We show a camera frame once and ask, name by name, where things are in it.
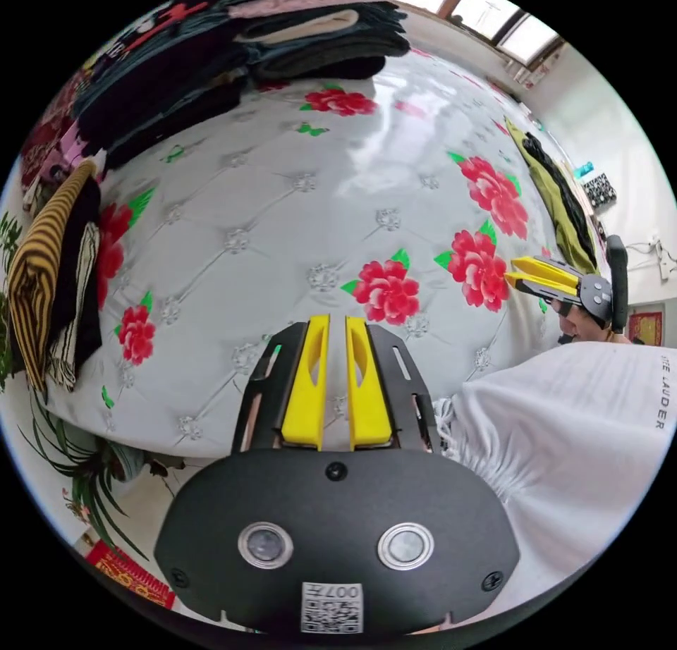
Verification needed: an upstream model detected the green potted plant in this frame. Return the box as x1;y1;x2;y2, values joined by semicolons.
0;209;183;562

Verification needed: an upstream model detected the bed with flowered white quilt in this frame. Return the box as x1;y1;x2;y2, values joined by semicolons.
42;47;599;459

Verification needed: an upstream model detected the person's body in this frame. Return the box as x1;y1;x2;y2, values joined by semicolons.
432;340;677;617

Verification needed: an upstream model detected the window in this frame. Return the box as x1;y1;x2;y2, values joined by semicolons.
380;0;564;82

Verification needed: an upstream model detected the yellow striped long sleeve shirt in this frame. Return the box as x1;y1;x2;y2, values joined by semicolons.
7;159;99;397

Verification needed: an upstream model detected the person's right hand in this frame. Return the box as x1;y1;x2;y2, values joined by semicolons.
556;309;596;345

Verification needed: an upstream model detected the pile of clothes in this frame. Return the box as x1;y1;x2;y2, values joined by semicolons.
504;114;602;276
46;176;104;393
20;0;430;199

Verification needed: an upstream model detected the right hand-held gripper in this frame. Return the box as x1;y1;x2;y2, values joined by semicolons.
504;256;616;330

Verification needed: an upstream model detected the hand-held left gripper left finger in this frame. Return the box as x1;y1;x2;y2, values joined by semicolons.
281;315;331;452

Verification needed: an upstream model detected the red patterned mat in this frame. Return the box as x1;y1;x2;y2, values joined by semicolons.
83;537;177;612

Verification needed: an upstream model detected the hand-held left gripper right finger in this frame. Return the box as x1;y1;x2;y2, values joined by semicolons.
344;315;394;448

